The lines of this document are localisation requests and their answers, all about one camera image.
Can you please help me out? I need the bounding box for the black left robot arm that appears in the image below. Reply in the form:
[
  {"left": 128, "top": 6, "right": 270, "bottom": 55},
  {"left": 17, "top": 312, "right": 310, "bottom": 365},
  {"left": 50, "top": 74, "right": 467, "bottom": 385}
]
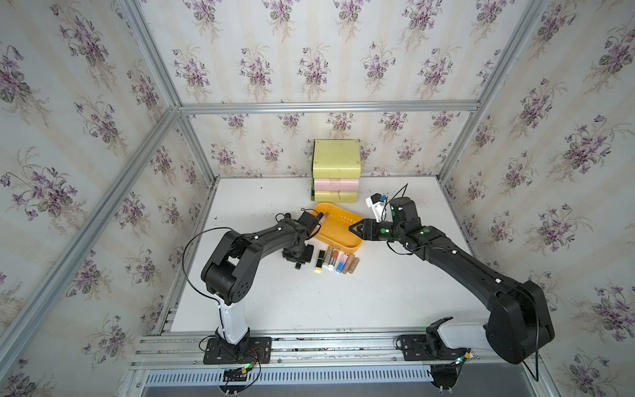
[{"left": 201, "top": 211, "right": 324, "bottom": 349}]

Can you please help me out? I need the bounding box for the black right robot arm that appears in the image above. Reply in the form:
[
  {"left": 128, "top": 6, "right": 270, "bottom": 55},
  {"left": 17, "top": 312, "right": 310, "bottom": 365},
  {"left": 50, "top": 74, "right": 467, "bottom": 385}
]
[{"left": 348, "top": 195, "right": 555, "bottom": 364}]

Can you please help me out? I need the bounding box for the green pink drawer box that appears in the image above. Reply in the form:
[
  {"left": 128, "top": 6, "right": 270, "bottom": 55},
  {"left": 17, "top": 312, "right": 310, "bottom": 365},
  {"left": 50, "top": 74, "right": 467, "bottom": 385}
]
[{"left": 312, "top": 139, "right": 361, "bottom": 203}]

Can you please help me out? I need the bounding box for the brown lipstick tube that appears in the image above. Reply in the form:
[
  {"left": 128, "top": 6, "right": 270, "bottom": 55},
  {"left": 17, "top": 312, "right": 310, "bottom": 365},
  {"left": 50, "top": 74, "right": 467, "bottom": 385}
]
[{"left": 347, "top": 257, "right": 360, "bottom": 274}]

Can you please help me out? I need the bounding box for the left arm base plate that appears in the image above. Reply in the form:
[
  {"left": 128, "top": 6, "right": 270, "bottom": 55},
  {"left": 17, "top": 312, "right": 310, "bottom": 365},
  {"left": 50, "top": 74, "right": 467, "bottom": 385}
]
[{"left": 203, "top": 336, "right": 273, "bottom": 365}]

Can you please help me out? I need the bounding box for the red white lipstick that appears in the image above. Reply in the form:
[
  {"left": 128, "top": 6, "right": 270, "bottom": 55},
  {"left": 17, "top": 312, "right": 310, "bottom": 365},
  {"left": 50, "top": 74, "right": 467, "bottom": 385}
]
[{"left": 327, "top": 249, "right": 340, "bottom": 271}]

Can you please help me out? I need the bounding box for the aluminium rail frame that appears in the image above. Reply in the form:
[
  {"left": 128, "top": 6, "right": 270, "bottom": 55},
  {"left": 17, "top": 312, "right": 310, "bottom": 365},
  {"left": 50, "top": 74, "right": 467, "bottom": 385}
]
[{"left": 116, "top": 327, "right": 562, "bottom": 397}]

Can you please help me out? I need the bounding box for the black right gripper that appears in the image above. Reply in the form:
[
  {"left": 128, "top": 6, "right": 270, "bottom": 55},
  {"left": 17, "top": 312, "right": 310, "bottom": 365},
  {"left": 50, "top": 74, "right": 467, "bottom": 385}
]
[{"left": 346, "top": 217, "right": 405, "bottom": 243}]

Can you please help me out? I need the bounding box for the rose gold lipstick tube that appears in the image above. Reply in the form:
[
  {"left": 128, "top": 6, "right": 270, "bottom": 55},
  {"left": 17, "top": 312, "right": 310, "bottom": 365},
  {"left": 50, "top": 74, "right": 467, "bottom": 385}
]
[{"left": 342, "top": 254, "right": 356, "bottom": 274}]

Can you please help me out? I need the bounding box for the silver lipstick tube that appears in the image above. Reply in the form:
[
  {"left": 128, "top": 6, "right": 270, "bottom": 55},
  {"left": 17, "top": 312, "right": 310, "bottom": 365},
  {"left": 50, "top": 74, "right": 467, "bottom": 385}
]
[{"left": 323, "top": 246, "right": 334, "bottom": 266}]

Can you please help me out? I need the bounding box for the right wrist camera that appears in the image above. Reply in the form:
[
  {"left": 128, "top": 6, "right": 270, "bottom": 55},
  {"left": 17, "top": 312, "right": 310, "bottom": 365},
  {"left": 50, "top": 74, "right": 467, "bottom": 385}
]
[{"left": 365, "top": 193, "right": 388, "bottom": 223}]

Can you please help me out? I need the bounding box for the black gold square lipstick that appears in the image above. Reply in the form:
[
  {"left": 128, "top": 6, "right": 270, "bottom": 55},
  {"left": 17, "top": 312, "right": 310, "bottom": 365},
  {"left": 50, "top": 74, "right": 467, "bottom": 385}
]
[{"left": 314, "top": 250, "right": 326, "bottom": 273}]

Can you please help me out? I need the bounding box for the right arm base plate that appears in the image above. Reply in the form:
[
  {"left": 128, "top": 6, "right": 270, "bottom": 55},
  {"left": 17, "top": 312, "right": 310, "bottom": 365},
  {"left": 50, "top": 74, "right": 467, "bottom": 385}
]
[{"left": 395, "top": 333, "right": 470, "bottom": 362}]

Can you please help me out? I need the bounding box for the blue lipstick tube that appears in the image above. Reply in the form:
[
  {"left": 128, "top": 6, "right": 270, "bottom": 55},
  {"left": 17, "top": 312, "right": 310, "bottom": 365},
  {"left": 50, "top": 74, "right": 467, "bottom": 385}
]
[{"left": 336, "top": 253, "right": 349, "bottom": 273}]

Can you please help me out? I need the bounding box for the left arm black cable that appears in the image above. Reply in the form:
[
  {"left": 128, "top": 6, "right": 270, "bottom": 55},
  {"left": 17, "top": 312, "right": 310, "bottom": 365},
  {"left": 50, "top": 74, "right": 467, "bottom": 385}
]
[{"left": 181, "top": 227, "right": 234, "bottom": 304}]

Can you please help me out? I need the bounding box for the yellow storage tray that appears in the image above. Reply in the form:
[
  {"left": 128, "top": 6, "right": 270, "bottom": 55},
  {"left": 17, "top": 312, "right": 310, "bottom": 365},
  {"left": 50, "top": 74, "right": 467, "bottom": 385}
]
[{"left": 314, "top": 203, "right": 362, "bottom": 254}]

